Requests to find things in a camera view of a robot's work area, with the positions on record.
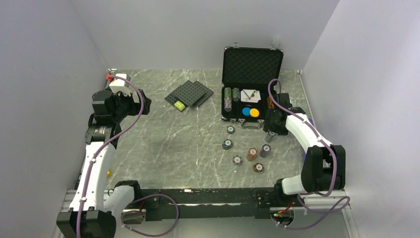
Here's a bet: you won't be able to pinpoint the dark green chip stack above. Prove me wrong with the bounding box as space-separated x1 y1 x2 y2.
232 88 240 102

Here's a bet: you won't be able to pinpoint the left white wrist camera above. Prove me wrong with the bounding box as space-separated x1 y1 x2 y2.
109 73 131 96

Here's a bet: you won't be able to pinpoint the dark foam pad top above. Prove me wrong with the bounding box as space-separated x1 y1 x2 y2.
165 80 204 107

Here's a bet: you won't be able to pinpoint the black base frame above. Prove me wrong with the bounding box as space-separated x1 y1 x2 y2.
124 187 306 221

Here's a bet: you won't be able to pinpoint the purple-grey chip stack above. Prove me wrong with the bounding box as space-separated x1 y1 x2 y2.
264 131 277 143

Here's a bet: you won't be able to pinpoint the yellow-green dice block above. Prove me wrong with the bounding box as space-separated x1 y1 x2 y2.
174 101 186 112

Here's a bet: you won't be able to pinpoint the red chip stack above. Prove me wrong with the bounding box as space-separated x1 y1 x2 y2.
246 148 258 162

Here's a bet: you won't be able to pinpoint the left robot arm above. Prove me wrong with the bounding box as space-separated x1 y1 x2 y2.
56 88 152 238

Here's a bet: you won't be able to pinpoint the small chip stack near case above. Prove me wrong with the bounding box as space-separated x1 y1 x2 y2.
226 125 235 134

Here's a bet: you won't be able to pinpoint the purple chip stack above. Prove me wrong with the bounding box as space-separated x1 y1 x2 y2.
259 144 271 158

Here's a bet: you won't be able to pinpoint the blue dealer button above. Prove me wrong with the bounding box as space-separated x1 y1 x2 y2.
242 107 251 117

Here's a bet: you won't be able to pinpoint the grey chip stack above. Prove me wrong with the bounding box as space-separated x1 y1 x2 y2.
224 97 232 112

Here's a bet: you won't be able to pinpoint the yellow dealer button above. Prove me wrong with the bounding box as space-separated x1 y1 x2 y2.
250 108 260 118

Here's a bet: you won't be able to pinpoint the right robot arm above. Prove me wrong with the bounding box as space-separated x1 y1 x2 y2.
263 93 346 206

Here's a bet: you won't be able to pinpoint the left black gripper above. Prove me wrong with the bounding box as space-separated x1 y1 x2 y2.
112 88 151 122

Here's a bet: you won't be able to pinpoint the playing cards deck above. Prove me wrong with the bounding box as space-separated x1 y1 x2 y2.
240 89 261 103

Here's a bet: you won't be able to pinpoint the black poker case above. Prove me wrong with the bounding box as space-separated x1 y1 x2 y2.
221 47 284 122

